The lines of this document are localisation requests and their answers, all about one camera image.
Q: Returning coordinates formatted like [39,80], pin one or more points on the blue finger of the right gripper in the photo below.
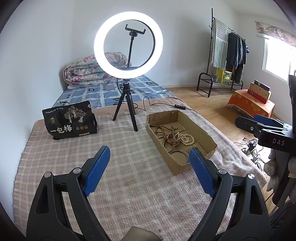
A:
[268,121]
[249,125]

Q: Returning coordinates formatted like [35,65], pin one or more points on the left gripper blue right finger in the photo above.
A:
[249,219]

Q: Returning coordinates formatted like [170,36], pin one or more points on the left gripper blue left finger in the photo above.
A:
[48,218]

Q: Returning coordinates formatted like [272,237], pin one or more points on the brown leather wrist watch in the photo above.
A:
[173,139]

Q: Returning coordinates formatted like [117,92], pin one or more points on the gloved right hand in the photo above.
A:
[271,168]

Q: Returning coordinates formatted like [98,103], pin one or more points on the brown box on table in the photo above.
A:
[260,91]

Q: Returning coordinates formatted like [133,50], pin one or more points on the orange cloth covered table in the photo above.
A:
[250,105]

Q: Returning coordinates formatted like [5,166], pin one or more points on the black clothes rack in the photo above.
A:
[208,80]

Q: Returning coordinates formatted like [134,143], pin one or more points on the yellow box on rack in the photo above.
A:
[224,76]

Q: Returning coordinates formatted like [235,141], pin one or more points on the dark hanging clothes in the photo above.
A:
[236,56]

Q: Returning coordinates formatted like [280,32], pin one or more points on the brown cardboard tray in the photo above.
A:
[160,124]

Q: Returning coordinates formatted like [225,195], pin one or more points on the pink plaid blanket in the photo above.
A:
[137,188]

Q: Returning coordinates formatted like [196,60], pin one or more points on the floral window curtain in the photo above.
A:
[276,33]

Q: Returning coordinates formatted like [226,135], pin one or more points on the striped hanging towel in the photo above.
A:
[220,32]

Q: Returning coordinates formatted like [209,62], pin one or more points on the black printed snack bag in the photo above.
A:
[73,120]

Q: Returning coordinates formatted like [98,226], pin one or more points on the blue patterned bed sheet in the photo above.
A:
[108,94]

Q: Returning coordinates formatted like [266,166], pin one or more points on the folded floral quilt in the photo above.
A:
[86,71]

